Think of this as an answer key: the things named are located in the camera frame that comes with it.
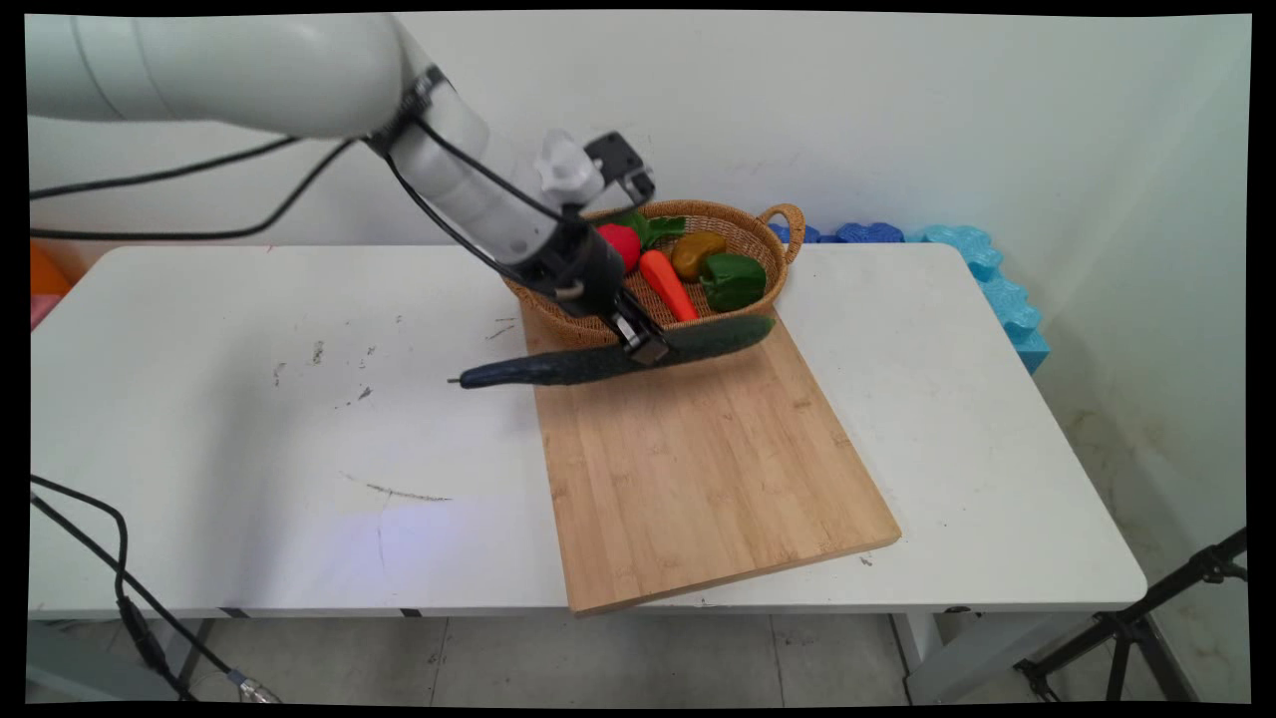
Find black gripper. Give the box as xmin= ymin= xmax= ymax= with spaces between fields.
xmin=506 ymin=221 xmax=672 ymax=367

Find dark green toy cucumber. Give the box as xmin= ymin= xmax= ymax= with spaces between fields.
xmin=448 ymin=313 xmax=777 ymax=391

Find orange toy carrot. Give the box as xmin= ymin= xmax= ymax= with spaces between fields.
xmin=638 ymin=249 xmax=702 ymax=324

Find red toy tomato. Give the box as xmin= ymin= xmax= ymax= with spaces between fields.
xmin=596 ymin=222 xmax=643 ymax=276

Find brown potato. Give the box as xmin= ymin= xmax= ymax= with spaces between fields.
xmin=669 ymin=230 xmax=729 ymax=283

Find green toy leaf lettuce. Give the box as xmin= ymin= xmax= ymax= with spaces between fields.
xmin=608 ymin=208 xmax=688 ymax=251

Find green toy bell pepper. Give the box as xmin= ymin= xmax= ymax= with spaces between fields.
xmin=698 ymin=251 xmax=770 ymax=313

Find woven wicker basket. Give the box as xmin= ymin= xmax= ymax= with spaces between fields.
xmin=500 ymin=199 xmax=806 ymax=349

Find wooden cutting board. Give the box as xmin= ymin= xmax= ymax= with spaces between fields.
xmin=520 ymin=304 xmax=904 ymax=615

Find dark blue foam piece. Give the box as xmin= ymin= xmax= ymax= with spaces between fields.
xmin=768 ymin=220 xmax=906 ymax=246

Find light blue foam piece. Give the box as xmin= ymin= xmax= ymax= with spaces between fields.
xmin=902 ymin=223 xmax=1051 ymax=376

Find white table leg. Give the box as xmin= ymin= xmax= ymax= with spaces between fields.
xmin=150 ymin=617 xmax=216 ymax=701
xmin=890 ymin=610 xmax=946 ymax=703

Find black tripod stand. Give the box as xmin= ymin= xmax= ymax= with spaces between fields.
xmin=1014 ymin=526 xmax=1250 ymax=705

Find orange object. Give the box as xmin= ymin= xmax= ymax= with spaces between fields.
xmin=29 ymin=239 xmax=77 ymax=298

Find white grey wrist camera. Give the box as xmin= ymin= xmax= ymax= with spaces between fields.
xmin=535 ymin=130 xmax=658 ymax=208

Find black cable with metal sleeve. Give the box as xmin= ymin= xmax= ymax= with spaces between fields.
xmin=29 ymin=135 xmax=589 ymax=302

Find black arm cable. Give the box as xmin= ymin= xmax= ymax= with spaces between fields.
xmin=29 ymin=118 xmax=574 ymax=243

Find black floor cable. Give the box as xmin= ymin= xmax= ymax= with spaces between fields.
xmin=29 ymin=473 xmax=283 ymax=705

